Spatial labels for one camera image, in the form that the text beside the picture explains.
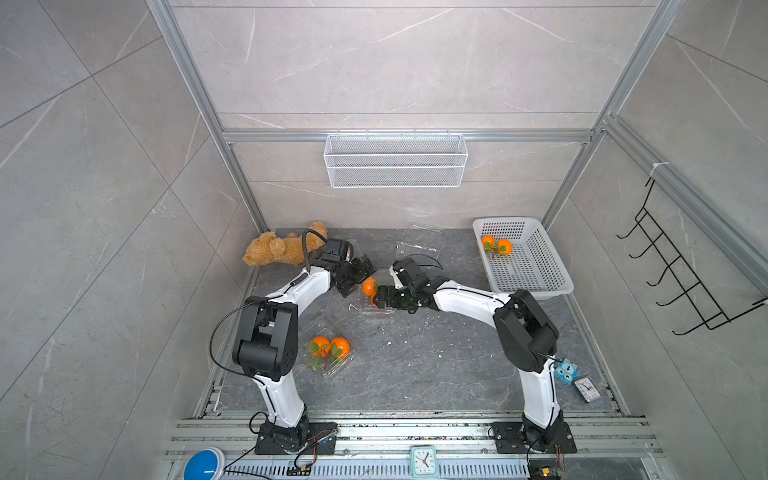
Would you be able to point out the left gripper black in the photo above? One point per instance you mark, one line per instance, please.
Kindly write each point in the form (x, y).
(362, 273)

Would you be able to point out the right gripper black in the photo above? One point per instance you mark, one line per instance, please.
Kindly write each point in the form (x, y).
(391, 290)

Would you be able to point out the clear clamshell container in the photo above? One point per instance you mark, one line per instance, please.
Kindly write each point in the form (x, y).
(423, 243)
(326, 329)
(354, 253)
(361, 301)

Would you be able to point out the leafy twin oranges container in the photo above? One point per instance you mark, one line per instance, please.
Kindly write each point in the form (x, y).
(328, 354)
(496, 247)

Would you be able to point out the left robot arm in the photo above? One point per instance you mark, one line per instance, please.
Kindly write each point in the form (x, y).
(267, 337)

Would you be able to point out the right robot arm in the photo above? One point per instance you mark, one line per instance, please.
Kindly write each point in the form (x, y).
(527, 335)

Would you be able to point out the brown teddy bear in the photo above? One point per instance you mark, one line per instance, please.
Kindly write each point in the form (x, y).
(270, 248)

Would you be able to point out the white plastic basket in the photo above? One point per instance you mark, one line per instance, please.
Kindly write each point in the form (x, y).
(533, 265)

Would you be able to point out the small white clock front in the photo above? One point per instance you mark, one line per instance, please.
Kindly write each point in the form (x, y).
(423, 461)

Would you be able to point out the small blue clock on table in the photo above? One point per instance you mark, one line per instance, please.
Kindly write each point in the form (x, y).
(566, 371)

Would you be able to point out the small white square clock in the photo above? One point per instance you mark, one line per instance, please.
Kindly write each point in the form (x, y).
(587, 389)

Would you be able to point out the blue round button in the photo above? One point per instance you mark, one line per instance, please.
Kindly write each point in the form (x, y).
(207, 464)

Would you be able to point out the white wire wall basket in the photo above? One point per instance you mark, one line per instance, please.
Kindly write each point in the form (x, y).
(415, 160)

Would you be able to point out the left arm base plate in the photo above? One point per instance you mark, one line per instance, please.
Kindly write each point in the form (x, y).
(274, 440)

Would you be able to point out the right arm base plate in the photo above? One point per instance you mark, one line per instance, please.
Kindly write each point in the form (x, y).
(521, 437)

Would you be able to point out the black wall hook rack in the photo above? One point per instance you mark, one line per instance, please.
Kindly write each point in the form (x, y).
(687, 285)

